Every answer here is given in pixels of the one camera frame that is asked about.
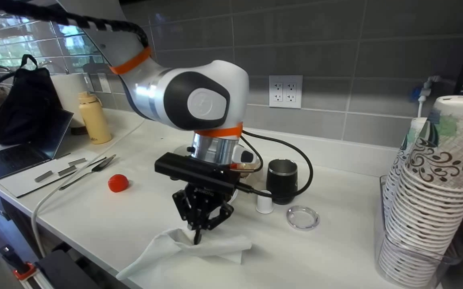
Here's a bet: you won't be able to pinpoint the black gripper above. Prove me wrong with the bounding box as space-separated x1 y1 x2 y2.
172 185 235 245

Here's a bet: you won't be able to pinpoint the white paper napkin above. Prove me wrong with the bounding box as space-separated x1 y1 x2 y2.
118 229 253 282

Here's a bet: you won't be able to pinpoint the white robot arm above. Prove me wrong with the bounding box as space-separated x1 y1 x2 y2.
57 0 250 243

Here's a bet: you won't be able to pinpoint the white bowl of coffee beans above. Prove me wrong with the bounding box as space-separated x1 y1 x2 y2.
232 161 274 216

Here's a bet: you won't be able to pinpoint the dark steel tumbler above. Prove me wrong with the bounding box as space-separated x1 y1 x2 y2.
267 160 298 205

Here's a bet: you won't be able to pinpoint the clear glass lid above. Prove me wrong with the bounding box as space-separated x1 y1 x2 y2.
287 206 320 232

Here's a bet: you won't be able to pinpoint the black tongs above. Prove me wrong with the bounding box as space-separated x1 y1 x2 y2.
17 155 116 200

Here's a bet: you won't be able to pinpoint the yellow squeeze bottle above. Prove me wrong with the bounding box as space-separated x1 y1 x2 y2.
79 92 113 145

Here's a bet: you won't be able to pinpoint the black bag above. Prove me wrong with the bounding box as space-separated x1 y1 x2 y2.
0 55 63 147

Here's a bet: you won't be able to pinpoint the clear plastic cup holder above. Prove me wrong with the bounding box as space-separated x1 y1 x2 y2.
375 177 463 289

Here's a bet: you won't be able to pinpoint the lower patterned paper cup stack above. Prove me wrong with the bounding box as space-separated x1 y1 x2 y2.
377 168 463 289

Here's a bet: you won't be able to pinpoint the patterned paper cup stack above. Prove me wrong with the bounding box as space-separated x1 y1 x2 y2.
404 96 463 192
377 168 463 289

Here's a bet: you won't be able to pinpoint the blue white spray bottle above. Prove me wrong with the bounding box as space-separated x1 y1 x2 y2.
402 76 441 153

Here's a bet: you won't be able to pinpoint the upper patterned paper cup stack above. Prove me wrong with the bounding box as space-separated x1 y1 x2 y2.
404 96 463 192

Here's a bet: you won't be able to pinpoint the black camera cable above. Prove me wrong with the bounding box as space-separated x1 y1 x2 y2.
237 129 316 198

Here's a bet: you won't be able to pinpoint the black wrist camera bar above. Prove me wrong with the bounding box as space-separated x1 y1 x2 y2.
155 153 238 190

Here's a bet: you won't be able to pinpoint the white wall outlet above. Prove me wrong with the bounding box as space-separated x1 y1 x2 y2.
269 76 303 110

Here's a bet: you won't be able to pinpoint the white cable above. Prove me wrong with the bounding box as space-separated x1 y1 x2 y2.
31 182 116 261

